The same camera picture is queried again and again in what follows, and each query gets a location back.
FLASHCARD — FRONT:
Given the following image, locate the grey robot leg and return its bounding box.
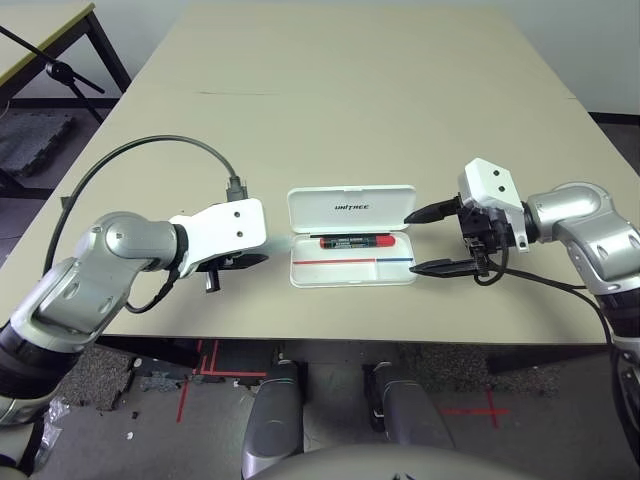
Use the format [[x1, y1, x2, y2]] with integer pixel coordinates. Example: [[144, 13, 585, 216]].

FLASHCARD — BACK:
[[241, 358, 307, 472], [363, 361, 457, 452]]

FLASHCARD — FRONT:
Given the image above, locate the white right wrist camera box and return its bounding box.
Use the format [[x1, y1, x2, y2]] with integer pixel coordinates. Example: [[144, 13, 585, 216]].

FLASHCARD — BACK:
[[456, 157, 532, 252]]

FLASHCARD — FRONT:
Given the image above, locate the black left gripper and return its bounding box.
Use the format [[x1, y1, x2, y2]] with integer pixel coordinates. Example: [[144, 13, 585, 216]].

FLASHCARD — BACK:
[[196, 252, 270, 294]]

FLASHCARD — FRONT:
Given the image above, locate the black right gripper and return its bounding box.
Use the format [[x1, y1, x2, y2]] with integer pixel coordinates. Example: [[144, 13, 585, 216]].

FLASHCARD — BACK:
[[403, 196, 517, 280]]

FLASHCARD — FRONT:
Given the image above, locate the thin black left wrist wire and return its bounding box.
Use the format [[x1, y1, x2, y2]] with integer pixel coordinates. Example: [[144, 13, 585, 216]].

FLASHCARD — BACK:
[[124, 269, 177, 315]]

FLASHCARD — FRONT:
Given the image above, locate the thick black camera cable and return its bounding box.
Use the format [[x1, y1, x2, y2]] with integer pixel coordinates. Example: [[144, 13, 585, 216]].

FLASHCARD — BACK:
[[472, 234, 640, 461], [43, 134, 249, 274]]

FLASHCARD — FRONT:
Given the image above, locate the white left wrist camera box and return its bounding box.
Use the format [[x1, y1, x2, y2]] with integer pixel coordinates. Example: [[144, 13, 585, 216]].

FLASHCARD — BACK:
[[168, 197, 268, 281]]

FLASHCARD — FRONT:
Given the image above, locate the brown speckled carpet piece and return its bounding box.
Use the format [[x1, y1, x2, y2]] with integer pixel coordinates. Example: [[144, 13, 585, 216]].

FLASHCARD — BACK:
[[58, 344, 137, 413], [398, 343, 562, 398]]

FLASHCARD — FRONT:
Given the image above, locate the red black whiteboard marker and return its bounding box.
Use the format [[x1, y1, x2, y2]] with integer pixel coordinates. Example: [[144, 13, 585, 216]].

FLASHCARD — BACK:
[[319, 233, 398, 250]]

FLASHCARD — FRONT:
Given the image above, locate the side table with black frame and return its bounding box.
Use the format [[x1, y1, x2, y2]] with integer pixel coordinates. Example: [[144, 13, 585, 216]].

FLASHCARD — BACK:
[[0, 1, 133, 116]]

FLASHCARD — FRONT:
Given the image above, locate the grey left robot leg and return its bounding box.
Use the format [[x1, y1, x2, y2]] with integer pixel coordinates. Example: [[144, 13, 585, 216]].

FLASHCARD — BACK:
[[241, 358, 307, 472]]

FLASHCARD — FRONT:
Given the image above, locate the white plastic pencil case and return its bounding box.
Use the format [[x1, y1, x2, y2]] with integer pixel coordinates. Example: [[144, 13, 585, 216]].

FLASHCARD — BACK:
[[286, 184, 419, 290]]

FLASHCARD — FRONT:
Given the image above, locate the grey crumpled floor scrap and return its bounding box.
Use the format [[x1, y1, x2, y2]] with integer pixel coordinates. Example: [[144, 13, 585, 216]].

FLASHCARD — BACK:
[[139, 370, 184, 394]]

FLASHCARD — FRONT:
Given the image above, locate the thick black right camera cable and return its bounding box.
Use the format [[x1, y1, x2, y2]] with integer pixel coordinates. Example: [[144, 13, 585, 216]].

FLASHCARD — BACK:
[[472, 234, 640, 461]]

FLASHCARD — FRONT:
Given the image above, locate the thick black left camera cable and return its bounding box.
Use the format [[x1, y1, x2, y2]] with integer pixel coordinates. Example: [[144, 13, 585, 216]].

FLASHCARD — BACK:
[[43, 134, 249, 274]]

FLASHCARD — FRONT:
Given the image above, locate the black tripod stand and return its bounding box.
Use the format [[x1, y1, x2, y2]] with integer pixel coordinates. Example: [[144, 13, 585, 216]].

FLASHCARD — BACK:
[[0, 25, 107, 124]]

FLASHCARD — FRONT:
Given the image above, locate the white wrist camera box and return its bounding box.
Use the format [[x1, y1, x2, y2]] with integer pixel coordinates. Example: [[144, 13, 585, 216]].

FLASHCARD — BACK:
[[168, 197, 268, 281], [456, 157, 532, 252]]

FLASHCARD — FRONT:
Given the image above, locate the dark grey foam mat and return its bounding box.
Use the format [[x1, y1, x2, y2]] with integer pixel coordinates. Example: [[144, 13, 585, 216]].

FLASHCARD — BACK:
[[0, 110, 77, 177]]

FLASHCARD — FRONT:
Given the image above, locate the clear plastic bag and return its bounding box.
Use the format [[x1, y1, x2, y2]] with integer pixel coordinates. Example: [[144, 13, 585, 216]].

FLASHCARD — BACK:
[[34, 396, 72, 469]]

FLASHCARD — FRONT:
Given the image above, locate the grey robot torso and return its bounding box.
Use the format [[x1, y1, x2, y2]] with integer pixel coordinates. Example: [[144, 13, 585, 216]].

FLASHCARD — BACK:
[[238, 443, 542, 480]]

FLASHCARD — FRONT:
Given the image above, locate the grey right robot leg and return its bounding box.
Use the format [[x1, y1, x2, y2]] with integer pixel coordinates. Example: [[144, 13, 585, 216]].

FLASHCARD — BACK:
[[363, 361, 457, 452]]

